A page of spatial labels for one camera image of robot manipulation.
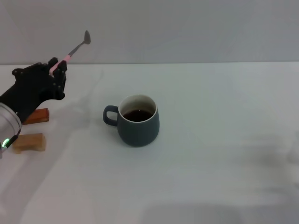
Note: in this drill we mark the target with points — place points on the grey ceramic cup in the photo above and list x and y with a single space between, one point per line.
137 133

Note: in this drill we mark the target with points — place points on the dark coffee liquid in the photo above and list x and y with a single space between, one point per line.
137 116

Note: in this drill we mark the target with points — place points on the dark reddish wooden rest block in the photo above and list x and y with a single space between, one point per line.
40 115

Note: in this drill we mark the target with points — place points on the light wooden rest block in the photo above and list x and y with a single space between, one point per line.
32 141

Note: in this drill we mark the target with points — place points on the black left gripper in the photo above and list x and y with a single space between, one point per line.
30 88

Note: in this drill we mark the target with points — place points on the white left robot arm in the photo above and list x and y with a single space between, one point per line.
8 123

